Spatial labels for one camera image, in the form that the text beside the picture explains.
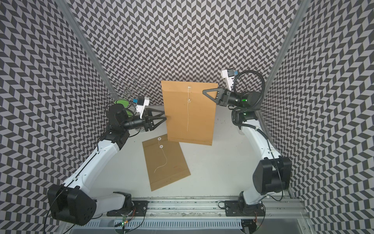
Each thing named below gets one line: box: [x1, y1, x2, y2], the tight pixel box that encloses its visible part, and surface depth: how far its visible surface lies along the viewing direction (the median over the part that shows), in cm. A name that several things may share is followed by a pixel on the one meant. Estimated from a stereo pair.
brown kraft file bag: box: [160, 80, 219, 146], surface depth 62 cm
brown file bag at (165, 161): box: [141, 134, 192, 192], surface depth 91 cm
